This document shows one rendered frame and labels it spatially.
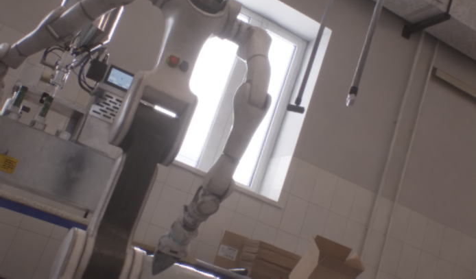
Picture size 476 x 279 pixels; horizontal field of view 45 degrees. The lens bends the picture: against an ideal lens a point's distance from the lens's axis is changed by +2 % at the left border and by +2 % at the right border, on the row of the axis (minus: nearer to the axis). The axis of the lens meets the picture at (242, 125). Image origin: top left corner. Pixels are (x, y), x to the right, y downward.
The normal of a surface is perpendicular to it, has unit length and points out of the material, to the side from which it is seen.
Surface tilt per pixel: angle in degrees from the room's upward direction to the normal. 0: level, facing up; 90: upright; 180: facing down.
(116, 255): 53
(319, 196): 90
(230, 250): 90
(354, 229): 90
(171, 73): 80
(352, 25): 90
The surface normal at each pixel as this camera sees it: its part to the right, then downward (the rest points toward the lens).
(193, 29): 0.16, 0.42
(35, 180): 0.42, -0.11
